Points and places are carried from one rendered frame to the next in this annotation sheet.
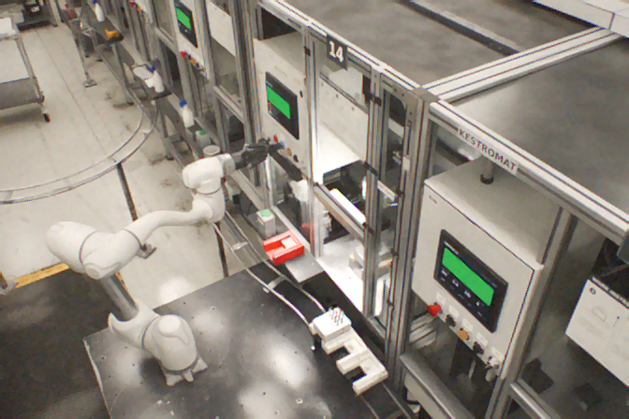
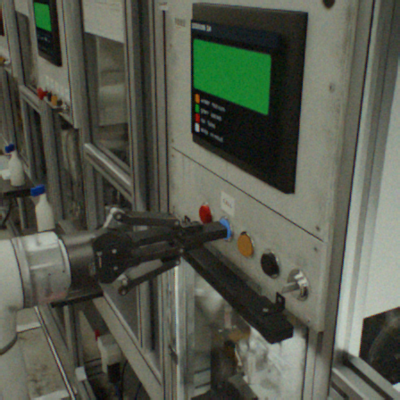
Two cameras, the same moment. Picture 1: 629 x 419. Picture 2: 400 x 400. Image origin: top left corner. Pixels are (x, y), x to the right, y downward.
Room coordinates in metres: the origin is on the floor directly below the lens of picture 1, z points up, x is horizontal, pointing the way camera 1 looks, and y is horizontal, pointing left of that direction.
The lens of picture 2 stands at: (1.32, 0.13, 1.77)
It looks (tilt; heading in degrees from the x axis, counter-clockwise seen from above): 23 degrees down; 3
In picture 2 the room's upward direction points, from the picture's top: straight up
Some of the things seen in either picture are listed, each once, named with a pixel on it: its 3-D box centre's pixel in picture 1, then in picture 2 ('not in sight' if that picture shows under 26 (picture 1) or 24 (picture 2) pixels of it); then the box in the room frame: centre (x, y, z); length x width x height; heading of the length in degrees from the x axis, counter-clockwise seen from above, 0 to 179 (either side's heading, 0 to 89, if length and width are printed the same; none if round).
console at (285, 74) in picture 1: (305, 101); (303, 100); (2.12, 0.03, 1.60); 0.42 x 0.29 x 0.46; 30
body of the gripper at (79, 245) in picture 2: (241, 159); (97, 256); (1.96, 0.30, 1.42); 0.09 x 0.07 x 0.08; 120
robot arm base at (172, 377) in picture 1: (182, 362); not in sight; (1.46, 0.60, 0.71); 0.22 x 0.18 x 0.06; 30
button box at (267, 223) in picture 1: (268, 223); not in sight; (2.06, 0.23, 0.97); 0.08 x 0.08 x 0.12; 30
